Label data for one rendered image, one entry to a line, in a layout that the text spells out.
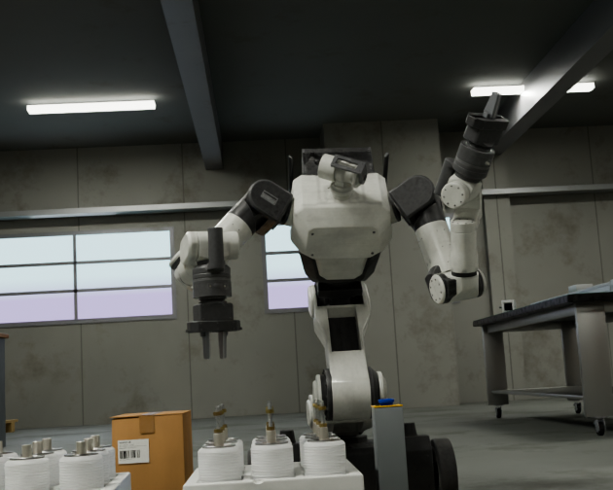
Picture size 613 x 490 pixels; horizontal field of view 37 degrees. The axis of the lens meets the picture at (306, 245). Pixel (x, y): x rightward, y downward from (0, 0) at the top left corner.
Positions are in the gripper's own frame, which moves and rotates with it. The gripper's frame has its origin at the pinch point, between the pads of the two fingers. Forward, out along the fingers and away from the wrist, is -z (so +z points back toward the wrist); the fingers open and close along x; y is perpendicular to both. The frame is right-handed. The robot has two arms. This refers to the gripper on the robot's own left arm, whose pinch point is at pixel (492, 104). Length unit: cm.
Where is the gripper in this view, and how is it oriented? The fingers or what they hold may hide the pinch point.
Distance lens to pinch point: 230.1
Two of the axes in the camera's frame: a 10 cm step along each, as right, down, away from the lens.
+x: -7.9, 0.5, -6.1
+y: -5.5, -4.8, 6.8
